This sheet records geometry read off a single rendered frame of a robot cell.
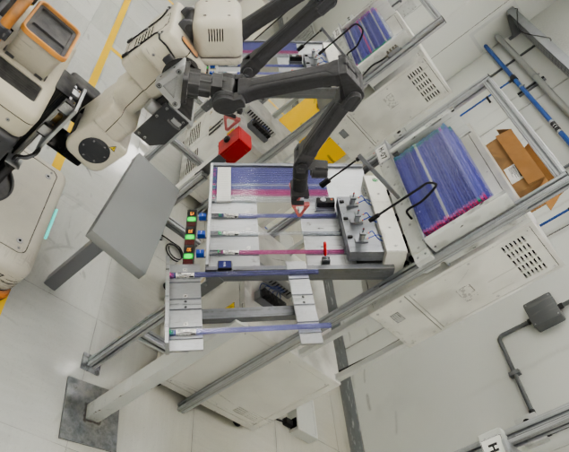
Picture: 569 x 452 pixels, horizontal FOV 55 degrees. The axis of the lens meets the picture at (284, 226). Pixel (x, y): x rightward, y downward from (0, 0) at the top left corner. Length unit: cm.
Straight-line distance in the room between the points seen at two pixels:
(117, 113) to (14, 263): 66
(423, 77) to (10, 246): 235
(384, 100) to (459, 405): 184
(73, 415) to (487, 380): 226
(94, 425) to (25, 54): 138
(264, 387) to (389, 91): 181
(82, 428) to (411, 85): 245
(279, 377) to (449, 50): 360
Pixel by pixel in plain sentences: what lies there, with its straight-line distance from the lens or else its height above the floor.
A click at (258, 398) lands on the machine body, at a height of 28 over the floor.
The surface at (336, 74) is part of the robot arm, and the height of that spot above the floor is 154.
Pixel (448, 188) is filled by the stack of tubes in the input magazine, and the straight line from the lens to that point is 216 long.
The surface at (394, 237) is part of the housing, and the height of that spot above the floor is 128.
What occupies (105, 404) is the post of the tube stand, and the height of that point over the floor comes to 13.
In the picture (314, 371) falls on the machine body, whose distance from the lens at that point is 256.
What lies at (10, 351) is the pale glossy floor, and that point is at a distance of 232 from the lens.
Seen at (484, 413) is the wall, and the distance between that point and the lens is 344.
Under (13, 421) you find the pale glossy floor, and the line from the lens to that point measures 222.
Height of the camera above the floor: 180
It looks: 23 degrees down
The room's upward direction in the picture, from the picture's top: 55 degrees clockwise
